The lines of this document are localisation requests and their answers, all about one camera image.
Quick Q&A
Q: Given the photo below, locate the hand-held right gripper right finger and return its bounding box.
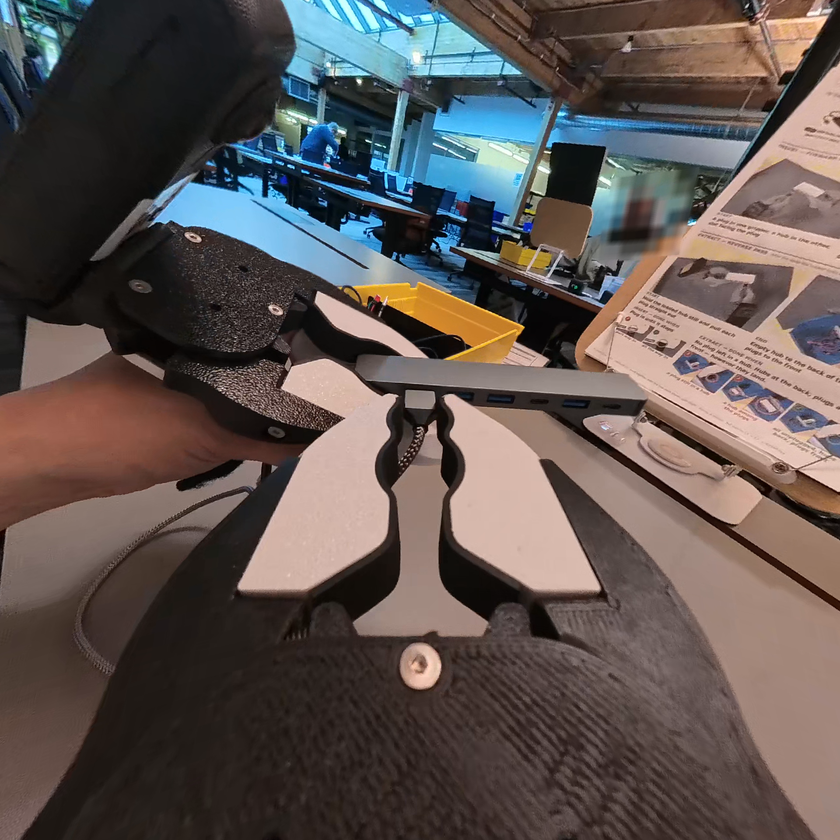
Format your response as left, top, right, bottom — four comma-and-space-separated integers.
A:
437, 394, 603, 616

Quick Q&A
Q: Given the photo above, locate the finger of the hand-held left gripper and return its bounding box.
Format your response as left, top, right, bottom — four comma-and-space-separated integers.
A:
281, 357, 396, 422
304, 290, 429, 360

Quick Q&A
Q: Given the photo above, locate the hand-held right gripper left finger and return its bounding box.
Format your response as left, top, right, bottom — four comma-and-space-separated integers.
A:
236, 395, 403, 618

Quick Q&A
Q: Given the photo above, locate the grey braided usb cable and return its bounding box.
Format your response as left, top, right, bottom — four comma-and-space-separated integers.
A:
73, 390, 437, 677

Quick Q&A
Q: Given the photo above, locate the yellow plastic bin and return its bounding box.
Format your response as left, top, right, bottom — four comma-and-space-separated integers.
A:
338, 282, 526, 365
500, 241, 553, 271

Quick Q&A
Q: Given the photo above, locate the grey usb hub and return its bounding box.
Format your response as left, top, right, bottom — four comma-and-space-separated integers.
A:
354, 354, 648, 419

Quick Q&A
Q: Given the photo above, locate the person's left forearm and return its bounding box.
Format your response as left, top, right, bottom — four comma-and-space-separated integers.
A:
0, 379, 42, 528

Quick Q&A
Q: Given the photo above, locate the person's left hand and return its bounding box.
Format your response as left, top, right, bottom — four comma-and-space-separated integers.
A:
39, 356, 309, 519

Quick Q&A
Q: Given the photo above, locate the long wooden table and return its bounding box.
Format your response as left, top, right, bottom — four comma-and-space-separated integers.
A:
262, 151, 431, 257

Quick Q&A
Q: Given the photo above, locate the group of black office chairs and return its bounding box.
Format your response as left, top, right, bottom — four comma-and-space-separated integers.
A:
367, 171, 500, 263

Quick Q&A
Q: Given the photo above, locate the wooden document stand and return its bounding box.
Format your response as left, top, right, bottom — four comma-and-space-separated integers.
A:
530, 197, 595, 260

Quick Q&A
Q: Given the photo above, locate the black monitor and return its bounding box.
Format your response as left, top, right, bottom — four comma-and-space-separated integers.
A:
546, 143, 608, 201

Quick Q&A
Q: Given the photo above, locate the skylight window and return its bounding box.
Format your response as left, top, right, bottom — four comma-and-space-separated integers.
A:
308, 0, 434, 34

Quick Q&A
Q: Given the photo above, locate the printed instruction sheet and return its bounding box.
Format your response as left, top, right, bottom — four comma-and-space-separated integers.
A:
584, 85, 840, 493

